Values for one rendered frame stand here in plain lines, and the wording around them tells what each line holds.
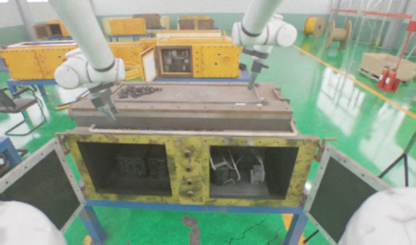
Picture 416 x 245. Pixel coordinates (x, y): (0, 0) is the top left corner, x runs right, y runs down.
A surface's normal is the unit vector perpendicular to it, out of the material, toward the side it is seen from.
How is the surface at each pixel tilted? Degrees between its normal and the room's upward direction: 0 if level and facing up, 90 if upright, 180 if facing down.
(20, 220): 13
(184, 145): 90
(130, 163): 90
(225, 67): 90
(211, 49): 90
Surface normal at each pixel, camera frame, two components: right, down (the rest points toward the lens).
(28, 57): -0.01, 0.48
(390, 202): -0.15, -0.91
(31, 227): 0.25, -0.92
